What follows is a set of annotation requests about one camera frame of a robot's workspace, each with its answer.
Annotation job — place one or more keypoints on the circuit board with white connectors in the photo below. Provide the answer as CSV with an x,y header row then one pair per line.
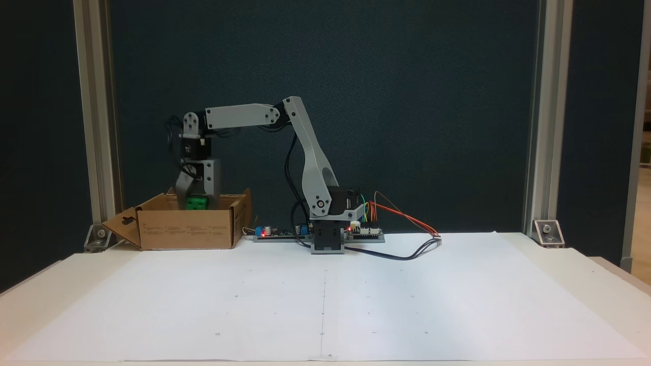
x,y
363,231

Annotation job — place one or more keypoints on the green dice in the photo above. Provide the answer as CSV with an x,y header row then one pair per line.
x,y
197,203

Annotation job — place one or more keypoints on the grey mounting plate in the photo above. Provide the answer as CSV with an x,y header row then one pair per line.
x,y
366,239

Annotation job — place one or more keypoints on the white paper sheet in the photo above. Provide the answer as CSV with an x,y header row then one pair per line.
x,y
407,305

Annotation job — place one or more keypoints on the brown cardboard box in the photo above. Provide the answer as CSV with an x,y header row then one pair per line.
x,y
188,229

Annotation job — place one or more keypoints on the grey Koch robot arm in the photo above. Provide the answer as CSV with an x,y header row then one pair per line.
x,y
315,168

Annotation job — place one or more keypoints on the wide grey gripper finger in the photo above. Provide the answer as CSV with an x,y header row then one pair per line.
x,y
213,198

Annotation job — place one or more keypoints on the circuit board with blue parts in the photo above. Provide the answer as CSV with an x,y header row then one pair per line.
x,y
285,233

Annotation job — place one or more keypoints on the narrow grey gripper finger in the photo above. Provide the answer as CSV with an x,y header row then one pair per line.
x,y
184,190

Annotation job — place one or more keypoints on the metal corner bracket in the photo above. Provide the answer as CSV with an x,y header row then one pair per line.
x,y
548,233
99,239

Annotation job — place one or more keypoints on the aluminium frame post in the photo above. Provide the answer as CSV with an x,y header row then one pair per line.
x,y
633,152
94,76
549,127

